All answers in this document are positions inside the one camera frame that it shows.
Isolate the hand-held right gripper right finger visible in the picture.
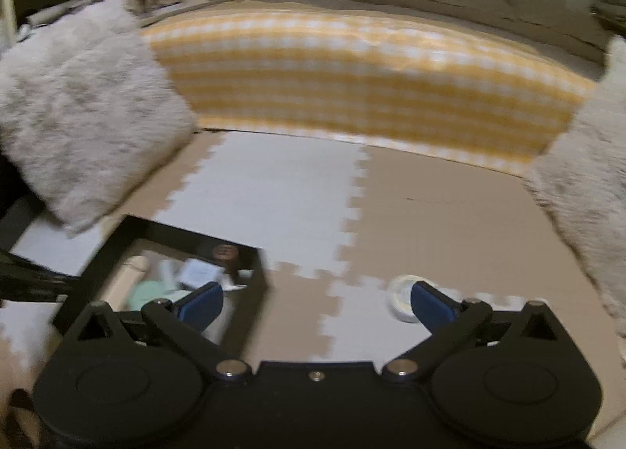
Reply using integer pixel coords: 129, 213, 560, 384
380, 281, 558, 384

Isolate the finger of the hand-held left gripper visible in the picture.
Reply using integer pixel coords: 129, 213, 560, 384
0, 249, 84, 287

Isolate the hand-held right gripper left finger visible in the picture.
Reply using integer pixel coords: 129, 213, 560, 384
71, 281, 255, 384

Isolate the white charger plug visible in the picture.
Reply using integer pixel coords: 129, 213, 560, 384
177, 258, 224, 289

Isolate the mint green tape measure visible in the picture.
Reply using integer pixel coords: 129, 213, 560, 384
126, 280, 189, 314

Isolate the brown stamp with printed head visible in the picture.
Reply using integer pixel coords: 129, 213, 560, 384
213, 243, 241, 264

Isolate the black cardboard box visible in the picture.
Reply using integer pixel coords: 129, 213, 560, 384
51, 215, 271, 358

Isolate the fluffy white cushion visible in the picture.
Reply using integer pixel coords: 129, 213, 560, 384
0, 0, 197, 235
522, 35, 626, 338

